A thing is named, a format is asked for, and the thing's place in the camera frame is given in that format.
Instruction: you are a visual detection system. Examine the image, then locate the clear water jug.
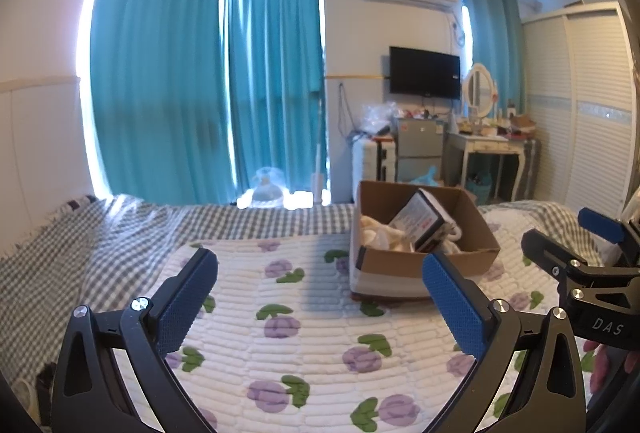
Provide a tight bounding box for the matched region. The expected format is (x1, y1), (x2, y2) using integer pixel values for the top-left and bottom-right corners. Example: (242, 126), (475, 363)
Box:
(249, 166), (284, 209)

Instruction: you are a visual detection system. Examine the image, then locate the person's right hand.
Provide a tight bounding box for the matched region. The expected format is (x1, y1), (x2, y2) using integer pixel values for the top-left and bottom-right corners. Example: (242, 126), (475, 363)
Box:
(589, 342), (640, 400)

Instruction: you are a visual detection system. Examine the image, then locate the hanging dark cable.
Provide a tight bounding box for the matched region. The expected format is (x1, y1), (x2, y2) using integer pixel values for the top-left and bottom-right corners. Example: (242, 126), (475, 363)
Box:
(337, 83), (351, 136)

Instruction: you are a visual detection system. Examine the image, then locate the grey mini fridge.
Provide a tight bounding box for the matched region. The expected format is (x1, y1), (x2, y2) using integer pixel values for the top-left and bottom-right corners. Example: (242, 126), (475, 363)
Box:
(395, 116), (446, 184)

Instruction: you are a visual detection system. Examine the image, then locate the clear plastic bag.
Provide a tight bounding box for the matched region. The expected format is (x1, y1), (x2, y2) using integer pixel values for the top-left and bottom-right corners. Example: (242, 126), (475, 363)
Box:
(359, 102), (401, 136)

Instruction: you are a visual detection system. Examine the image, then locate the pale teal curtain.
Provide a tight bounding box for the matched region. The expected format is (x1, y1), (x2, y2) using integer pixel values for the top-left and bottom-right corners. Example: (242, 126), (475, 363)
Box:
(457, 0), (524, 120)

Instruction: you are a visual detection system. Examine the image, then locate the white louvred wardrobe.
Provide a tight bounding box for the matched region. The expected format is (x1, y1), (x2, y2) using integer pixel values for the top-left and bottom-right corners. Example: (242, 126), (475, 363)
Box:
(520, 2), (640, 217)

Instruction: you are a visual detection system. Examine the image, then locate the wide teal curtain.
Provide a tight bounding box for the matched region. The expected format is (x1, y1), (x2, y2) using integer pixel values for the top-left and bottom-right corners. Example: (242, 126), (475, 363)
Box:
(90, 0), (236, 204)

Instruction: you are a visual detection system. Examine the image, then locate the white quilt with purple flowers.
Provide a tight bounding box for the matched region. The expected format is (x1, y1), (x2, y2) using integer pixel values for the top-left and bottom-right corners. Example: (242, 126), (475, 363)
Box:
(107, 205), (609, 433)

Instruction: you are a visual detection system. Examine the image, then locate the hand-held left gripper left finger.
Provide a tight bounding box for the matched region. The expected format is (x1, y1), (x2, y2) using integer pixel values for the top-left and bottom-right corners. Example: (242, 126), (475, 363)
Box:
(51, 247), (219, 433)

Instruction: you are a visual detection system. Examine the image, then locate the narrow teal curtain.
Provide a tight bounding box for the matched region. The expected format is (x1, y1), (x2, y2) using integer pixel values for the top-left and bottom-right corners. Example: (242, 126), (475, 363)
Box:
(222, 0), (326, 206)

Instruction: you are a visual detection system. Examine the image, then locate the dark object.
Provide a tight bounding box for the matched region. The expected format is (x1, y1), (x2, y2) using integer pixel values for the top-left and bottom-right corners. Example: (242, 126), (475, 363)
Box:
(37, 361), (57, 424)

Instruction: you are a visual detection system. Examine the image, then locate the white mop pole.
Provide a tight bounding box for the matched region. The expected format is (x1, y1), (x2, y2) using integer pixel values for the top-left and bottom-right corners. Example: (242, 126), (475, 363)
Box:
(309, 90), (326, 206)

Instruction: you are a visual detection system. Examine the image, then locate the floral tissue pack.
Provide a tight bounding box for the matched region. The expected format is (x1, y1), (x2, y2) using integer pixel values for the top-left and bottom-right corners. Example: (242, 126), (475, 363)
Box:
(388, 188), (451, 254)

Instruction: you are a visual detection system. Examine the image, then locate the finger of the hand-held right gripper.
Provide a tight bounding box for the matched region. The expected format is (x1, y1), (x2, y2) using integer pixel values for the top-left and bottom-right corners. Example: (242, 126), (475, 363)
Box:
(578, 207), (640, 245)
(520, 228), (593, 282)

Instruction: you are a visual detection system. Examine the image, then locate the blue plastic bag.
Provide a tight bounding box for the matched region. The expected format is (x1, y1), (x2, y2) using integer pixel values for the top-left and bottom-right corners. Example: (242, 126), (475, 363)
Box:
(412, 165), (444, 186)

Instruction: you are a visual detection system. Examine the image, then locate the black wall television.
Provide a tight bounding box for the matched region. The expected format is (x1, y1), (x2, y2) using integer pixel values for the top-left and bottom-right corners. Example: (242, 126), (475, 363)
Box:
(389, 46), (462, 102)

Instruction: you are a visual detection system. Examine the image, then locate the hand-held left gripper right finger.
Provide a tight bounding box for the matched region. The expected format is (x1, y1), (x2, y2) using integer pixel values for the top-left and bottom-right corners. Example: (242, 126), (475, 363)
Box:
(421, 253), (586, 433)

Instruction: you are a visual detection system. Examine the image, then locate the grey checked bed sheet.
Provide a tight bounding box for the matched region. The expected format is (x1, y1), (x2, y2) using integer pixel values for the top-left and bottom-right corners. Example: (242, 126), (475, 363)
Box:
(0, 194), (582, 395)

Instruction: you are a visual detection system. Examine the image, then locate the white suitcase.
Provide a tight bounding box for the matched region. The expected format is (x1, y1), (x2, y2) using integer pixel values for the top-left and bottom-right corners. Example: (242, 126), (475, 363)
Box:
(352, 137), (397, 199)

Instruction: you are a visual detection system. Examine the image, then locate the oval white vanity mirror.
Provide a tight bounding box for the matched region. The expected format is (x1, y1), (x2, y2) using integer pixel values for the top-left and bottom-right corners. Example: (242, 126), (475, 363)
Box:
(462, 63), (496, 120)

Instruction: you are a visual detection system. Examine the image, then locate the clutter of cosmetics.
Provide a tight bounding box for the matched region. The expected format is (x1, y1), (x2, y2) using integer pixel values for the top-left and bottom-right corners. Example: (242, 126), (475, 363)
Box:
(457, 112), (539, 142)

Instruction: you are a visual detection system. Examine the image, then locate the white dressing table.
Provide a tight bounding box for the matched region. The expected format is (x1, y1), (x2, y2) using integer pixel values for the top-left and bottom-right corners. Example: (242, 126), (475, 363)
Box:
(445, 130), (536, 204)

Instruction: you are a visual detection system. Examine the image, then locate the brown cardboard box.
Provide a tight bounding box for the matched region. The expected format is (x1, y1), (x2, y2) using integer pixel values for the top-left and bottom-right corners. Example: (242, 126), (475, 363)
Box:
(349, 180), (501, 300)

